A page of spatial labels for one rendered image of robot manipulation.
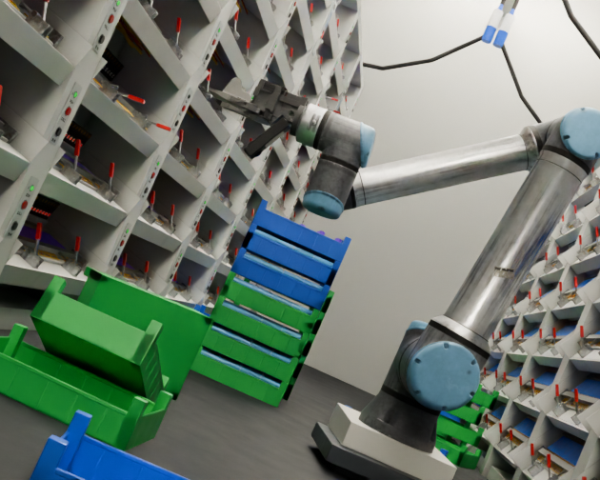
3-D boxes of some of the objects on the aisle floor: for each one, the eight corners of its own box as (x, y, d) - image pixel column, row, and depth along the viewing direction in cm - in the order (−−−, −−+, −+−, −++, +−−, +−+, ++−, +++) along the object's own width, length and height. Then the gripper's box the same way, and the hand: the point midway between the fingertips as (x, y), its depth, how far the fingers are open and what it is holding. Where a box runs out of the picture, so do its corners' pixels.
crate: (175, 401, 214) (212, 318, 215) (61, 364, 195) (103, 273, 196) (159, 389, 220) (195, 309, 221) (47, 352, 201) (87, 265, 203)
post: (82, 337, 250) (351, -250, 262) (71, 337, 241) (350, -272, 252) (15, 307, 252) (285, -275, 264) (2, 305, 243) (282, -298, 255)
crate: (275, 399, 308) (285, 376, 309) (277, 408, 288) (288, 383, 289) (190, 362, 307) (200, 339, 308) (186, 368, 287) (197, 343, 288)
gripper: (311, 108, 218) (227, 75, 220) (308, 92, 205) (217, 58, 207) (297, 142, 218) (212, 110, 220) (292, 130, 204) (202, 94, 207)
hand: (214, 98), depth 213 cm, fingers open, 7 cm apart
